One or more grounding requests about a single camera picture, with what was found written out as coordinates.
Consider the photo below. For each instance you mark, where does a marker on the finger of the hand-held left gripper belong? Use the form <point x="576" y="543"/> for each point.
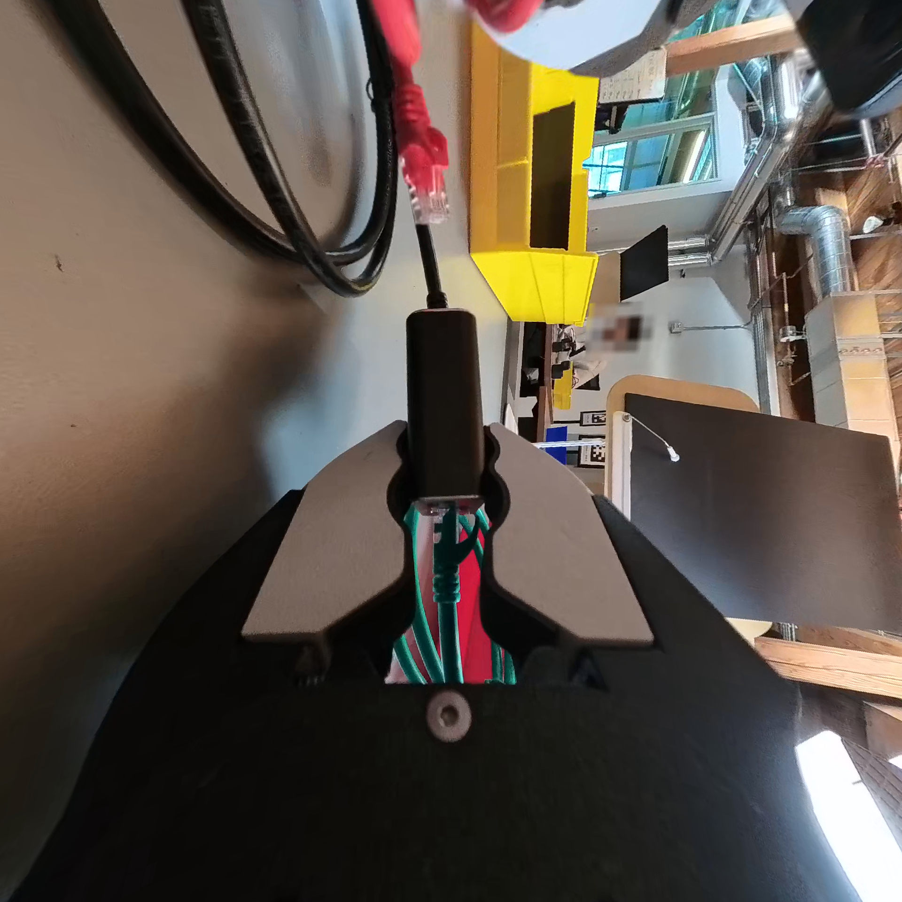
<point x="585" y="35"/>

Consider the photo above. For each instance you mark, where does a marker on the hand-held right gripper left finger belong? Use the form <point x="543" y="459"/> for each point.
<point x="331" y="549"/>

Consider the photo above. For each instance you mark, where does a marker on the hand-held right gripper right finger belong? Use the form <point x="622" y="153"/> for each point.
<point x="564" y="557"/>

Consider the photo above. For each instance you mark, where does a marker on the red plastic bin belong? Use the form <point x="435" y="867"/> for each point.
<point x="471" y="564"/>

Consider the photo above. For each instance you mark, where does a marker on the yellow plastic bin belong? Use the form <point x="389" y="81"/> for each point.
<point x="507" y="176"/>

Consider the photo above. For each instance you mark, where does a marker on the black ethernet splitter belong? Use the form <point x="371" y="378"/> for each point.
<point x="444" y="409"/>

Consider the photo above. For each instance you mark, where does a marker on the printed paper chart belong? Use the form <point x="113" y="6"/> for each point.
<point x="634" y="77"/>

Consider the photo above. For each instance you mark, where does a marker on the blue plastic bin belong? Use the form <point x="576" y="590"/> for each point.
<point x="557" y="434"/>

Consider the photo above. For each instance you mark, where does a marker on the wooden ceiling beam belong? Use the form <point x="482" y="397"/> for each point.
<point x="733" y="46"/>

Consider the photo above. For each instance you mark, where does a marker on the window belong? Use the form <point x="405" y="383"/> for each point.
<point x="655" y="158"/>

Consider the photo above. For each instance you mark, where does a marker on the small yellow bin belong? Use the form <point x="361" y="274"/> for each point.
<point x="564" y="387"/>

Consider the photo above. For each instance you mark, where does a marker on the small black panel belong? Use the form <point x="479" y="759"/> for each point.
<point x="645" y="264"/>

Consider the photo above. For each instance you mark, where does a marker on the white board bracket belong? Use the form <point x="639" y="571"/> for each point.
<point x="621" y="465"/>

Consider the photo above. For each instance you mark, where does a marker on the round metal duct pipe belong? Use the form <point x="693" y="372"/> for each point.
<point x="817" y="246"/>

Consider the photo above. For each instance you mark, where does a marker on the silver rectangular duct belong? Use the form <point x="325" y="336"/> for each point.
<point x="845" y="359"/>

